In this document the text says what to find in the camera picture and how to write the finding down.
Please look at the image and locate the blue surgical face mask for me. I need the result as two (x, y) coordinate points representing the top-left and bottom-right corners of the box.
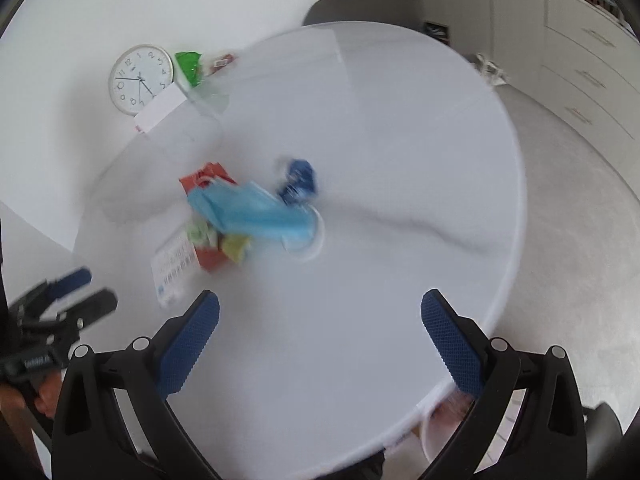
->
(186, 179), (326, 261)

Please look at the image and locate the dark blue wrapper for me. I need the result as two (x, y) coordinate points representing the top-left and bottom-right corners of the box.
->
(278, 159), (318, 206)

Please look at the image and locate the green paper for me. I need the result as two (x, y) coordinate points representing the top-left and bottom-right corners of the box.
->
(186, 219), (218, 250)

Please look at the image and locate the grey office chair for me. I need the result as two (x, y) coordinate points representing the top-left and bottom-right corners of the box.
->
(582, 402), (623, 479)

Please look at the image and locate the white red medicine box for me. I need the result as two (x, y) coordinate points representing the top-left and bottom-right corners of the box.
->
(151, 221), (229, 308)

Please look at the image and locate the yellow crumpled paper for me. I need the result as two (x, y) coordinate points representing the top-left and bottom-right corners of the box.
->
(219, 234), (252, 264)

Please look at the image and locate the red snack wrapper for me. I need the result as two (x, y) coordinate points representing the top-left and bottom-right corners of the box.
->
(179, 162), (238, 194)

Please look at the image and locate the green plastic wrapper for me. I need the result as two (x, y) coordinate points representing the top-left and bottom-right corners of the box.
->
(175, 51), (202, 88)

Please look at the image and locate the red white small wrapper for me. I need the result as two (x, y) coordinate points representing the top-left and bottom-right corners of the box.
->
(208, 53), (235, 75)

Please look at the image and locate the white drawer cabinet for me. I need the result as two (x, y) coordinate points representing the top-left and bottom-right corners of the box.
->
(536, 0), (639, 177)

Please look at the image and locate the dark grey chair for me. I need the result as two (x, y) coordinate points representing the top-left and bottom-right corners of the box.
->
(303, 0), (424, 32)

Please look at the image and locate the white round wall clock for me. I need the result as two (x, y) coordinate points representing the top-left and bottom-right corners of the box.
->
(107, 44), (175, 116)

